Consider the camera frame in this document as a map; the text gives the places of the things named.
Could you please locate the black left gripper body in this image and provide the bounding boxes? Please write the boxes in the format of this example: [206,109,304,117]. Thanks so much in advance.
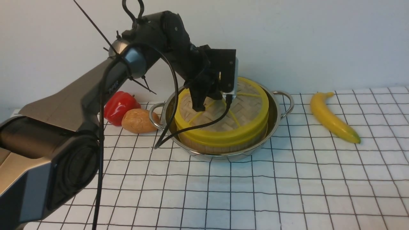
[123,11,236,92]

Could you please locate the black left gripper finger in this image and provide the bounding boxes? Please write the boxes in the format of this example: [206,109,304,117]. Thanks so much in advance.
[190,84,213,112]
[209,81,223,100]

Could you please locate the yellow bamboo steamer lid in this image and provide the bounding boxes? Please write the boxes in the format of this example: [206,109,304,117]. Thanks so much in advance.
[174,77,269,132]

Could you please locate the yellow bamboo steamer basket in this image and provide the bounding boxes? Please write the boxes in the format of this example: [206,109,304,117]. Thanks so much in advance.
[178,124,268,154]

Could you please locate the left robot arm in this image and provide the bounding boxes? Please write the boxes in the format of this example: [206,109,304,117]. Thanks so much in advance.
[0,11,237,230]

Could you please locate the brown potato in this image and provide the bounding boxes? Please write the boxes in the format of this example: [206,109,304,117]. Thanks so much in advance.
[121,109,157,134]

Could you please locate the red bell pepper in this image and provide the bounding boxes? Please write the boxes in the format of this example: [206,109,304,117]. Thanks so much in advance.
[104,91,141,127]

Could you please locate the yellow banana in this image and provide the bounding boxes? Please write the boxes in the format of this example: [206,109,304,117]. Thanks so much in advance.
[310,92,361,144]

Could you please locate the white checkered tablecloth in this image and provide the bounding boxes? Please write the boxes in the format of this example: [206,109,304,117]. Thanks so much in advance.
[10,86,409,230]

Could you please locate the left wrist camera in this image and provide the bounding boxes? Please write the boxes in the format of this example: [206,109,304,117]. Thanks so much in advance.
[222,57,239,99]

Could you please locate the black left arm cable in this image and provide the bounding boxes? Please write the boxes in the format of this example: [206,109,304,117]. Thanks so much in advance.
[72,0,232,230]

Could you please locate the stainless steel two-handled pot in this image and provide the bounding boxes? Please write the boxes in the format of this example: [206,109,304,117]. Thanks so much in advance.
[149,83,295,162]

